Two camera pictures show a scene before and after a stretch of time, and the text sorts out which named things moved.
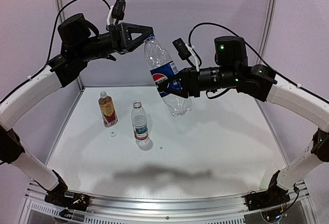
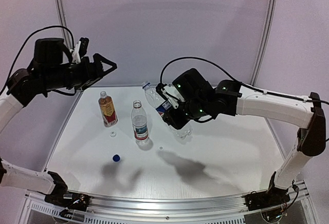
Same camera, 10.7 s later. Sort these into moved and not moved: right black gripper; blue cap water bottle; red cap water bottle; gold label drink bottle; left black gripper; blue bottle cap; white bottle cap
Moved: right black gripper; left black gripper; blue bottle cap; blue cap water bottle
Not moved: white bottle cap; gold label drink bottle; red cap water bottle
